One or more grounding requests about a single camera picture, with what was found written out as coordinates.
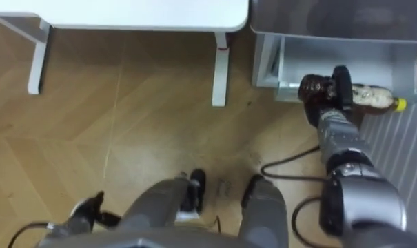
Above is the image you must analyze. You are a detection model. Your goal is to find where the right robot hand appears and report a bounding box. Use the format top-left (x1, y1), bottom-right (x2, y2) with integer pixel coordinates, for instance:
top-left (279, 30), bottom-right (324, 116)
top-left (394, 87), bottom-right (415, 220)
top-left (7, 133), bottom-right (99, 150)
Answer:
top-left (303, 64), bottom-right (354, 129)

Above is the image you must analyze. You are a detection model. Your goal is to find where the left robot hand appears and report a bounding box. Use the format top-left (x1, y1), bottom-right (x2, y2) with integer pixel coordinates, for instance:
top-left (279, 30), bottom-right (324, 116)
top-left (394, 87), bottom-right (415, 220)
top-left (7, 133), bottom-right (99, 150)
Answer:
top-left (68, 190), bottom-right (123, 232)

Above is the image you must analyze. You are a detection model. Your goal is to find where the brown bottle with yellow cap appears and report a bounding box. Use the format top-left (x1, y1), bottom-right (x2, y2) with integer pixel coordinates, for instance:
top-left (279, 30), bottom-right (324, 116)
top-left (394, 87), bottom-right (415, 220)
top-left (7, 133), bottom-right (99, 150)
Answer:
top-left (298, 73), bottom-right (408, 116)

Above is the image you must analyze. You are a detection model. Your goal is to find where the robot body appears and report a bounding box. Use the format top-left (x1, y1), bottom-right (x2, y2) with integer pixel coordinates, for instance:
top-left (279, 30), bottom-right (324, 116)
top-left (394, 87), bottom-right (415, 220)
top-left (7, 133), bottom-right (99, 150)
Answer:
top-left (38, 227), bottom-right (254, 248)

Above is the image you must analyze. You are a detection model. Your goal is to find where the grey ribbed fridge door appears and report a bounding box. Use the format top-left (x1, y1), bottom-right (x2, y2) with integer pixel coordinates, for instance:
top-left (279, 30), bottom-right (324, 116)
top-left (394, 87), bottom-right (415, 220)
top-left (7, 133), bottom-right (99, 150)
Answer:
top-left (358, 74), bottom-right (417, 242)

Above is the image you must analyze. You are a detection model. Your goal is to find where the white desk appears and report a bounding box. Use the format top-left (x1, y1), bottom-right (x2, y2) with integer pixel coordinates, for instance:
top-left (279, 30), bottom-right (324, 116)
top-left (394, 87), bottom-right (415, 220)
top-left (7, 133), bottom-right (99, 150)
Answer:
top-left (0, 0), bottom-right (250, 107)

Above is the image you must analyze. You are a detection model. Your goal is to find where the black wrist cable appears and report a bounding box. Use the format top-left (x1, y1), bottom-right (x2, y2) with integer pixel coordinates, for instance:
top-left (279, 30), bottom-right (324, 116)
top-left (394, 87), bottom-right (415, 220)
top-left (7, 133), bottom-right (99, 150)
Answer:
top-left (7, 222), bottom-right (51, 248)
top-left (261, 145), bottom-right (336, 248)

